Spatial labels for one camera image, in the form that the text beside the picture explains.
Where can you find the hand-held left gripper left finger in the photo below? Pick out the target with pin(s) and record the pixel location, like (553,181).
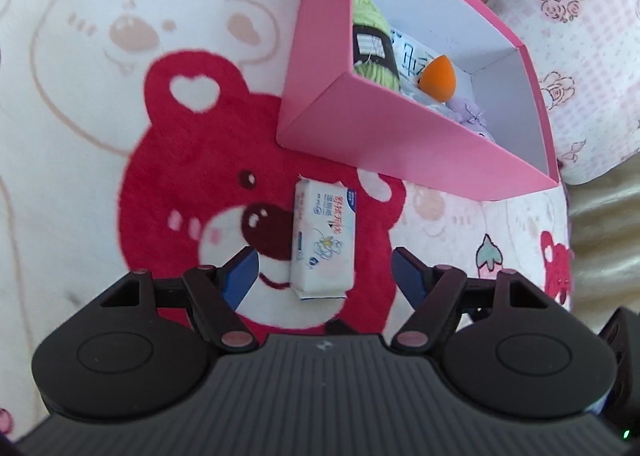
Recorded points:
(242,281)

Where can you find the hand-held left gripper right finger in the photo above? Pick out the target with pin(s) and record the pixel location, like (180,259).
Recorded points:
(407,281)

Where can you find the white tissue pack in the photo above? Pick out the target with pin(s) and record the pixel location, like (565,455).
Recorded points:
(322,236)

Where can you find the pink cardboard box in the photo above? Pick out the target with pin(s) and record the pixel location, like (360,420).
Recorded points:
(390,135)

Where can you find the orange makeup sponge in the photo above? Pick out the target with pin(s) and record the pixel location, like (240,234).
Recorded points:
(435,78)

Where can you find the blue tissue pack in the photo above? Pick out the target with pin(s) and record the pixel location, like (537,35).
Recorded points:
(407,55)

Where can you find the green yarn ball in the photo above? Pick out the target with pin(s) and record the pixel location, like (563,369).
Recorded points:
(370,15)

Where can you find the gold fabric cover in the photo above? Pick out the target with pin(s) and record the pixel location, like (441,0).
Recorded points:
(610,246)

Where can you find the purple plush toy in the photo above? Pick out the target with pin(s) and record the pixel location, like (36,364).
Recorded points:
(470,115)

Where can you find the bear printed blanket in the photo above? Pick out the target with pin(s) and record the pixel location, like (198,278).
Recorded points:
(75,135)

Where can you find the pink floral pillow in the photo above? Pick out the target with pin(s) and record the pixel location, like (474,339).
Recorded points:
(590,60)

